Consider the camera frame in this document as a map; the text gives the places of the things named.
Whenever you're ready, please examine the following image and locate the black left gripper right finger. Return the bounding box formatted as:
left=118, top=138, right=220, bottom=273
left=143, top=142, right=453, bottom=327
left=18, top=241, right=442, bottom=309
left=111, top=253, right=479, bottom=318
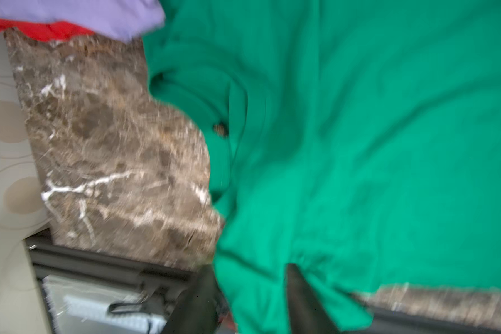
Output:
left=285, top=264, right=340, bottom=334

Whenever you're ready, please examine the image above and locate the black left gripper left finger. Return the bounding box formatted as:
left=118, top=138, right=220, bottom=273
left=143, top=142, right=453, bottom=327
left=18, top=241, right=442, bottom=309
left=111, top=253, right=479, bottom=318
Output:
left=161, top=265, right=218, bottom=334

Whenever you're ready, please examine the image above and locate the green t-shirt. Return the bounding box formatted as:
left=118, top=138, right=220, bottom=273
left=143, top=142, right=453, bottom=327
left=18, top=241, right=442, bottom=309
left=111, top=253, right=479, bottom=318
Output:
left=143, top=1, right=501, bottom=333

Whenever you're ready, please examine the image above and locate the folded purple t-shirt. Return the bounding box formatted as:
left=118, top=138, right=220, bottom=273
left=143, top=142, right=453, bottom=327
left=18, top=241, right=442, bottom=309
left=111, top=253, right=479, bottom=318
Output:
left=0, top=1, right=166, bottom=43

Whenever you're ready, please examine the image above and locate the folded red t-shirt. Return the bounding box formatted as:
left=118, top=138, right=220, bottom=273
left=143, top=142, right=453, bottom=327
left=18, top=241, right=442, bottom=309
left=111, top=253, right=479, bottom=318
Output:
left=0, top=19, right=95, bottom=42

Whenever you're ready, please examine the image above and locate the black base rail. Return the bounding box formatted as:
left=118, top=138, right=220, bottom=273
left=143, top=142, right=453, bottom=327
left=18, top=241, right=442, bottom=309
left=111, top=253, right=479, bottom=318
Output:
left=24, top=229, right=498, bottom=333

